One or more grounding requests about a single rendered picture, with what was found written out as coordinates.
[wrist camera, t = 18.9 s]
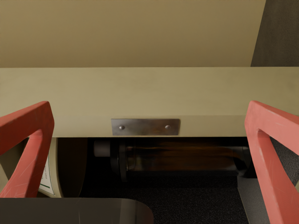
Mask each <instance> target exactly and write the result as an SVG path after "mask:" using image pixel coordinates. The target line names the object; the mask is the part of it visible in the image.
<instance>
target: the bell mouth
mask: <svg viewBox="0 0 299 224"><path fill-rule="evenodd" d="M28 140H29V137H27V138H26V139H25V140H24V149H25V147H26V144H27V142H28ZM87 153H88V138H87V137H52V140H51V144H50V148H49V152H48V158H47V161H46V164H45V168H44V172H43V175H42V178H41V182H40V186H39V189H38V191H39V192H41V193H43V194H45V195H47V196H49V197H51V198H78V197H79V195H80V192H81V190H82V186H83V183H84V178H85V171H86V165H87Z"/></svg>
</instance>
